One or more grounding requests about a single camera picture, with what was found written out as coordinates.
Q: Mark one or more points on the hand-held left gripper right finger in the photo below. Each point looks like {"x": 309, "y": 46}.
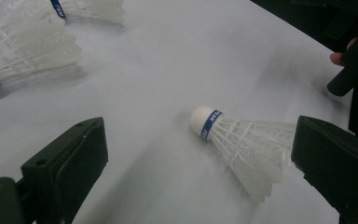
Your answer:
{"x": 341, "y": 165}

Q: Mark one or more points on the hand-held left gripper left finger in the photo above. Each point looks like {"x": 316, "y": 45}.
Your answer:
{"x": 65, "y": 165}

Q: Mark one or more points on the white shuttlecock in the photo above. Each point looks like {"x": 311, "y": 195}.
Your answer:
{"x": 90, "y": 11}
{"x": 28, "y": 46}
{"x": 245, "y": 146}

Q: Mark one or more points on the white table mat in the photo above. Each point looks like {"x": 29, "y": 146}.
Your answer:
{"x": 155, "y": 77}

